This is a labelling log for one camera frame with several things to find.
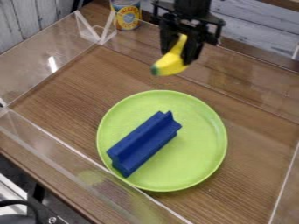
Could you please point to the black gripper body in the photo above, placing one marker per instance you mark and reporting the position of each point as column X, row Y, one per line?
column 189, row 17

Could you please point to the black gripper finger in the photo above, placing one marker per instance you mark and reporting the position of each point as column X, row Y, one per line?
column 169, row 36
column 191, row 49

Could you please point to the yellow banana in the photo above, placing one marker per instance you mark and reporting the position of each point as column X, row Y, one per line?
column 170, row 64

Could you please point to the green round plate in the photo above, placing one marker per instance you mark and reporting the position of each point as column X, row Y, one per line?
column 190, row 157

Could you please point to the yellow labelled tin can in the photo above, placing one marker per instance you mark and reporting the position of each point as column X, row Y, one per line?
column 129, row 13

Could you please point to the blue plastic block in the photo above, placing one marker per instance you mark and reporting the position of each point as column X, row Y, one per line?
column 143, row 142

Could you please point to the clear acrylic enclosure wall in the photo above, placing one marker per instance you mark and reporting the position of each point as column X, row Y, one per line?
column 62, row 80

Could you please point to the black metal bracket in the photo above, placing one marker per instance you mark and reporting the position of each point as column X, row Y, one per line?
column 49, row 217

